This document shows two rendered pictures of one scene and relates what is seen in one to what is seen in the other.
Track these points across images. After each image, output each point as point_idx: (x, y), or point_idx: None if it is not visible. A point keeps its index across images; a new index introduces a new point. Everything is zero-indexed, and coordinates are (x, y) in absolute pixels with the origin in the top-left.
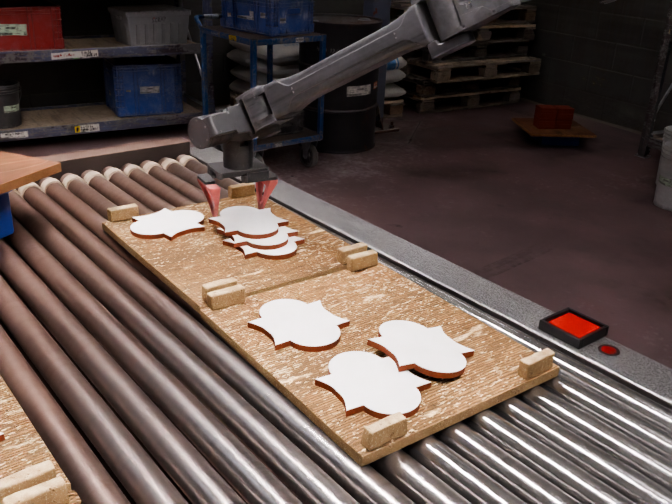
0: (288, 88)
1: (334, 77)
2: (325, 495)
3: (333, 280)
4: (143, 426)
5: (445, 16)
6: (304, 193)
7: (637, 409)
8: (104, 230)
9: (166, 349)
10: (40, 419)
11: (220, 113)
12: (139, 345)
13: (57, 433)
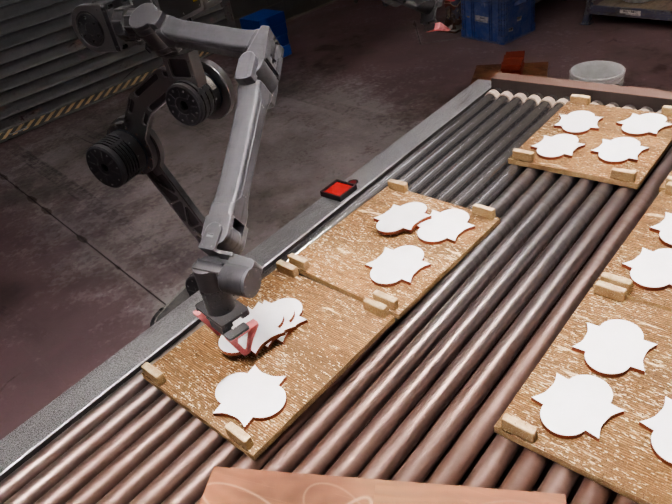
0: (242, 197)
1: (254, 162)
2: (524, 228)
3: (326, 272)
4: (522, 298)
5: (272, 75)
6: (120, 352)
7: (400, 173)
8: (259, 455)
9: (444, 321)
10: (549, 337)
11: (243, 256)
12: (449, 333)
13: (556, 322)
